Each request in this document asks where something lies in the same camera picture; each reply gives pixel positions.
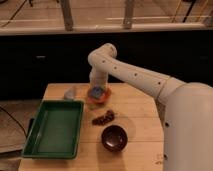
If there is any brown pine cone object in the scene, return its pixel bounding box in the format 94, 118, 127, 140
92, 110, 115, 125

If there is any grey small object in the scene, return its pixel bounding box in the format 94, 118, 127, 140
64, 87, 76, 100

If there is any green plastic tray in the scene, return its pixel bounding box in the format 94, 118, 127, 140
22, 100, 84, 159

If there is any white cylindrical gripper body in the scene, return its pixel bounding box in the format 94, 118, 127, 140
89, 69, 108, 90

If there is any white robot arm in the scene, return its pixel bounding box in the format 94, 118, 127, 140
88, 43, 213, 171

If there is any black cable left floor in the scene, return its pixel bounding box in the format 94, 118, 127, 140
0, 105, 28, 138

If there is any orange bowl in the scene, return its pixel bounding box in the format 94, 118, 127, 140
87, 88, 111, 104

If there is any dark brown bowl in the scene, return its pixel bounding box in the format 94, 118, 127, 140
101, 125, 128, 152

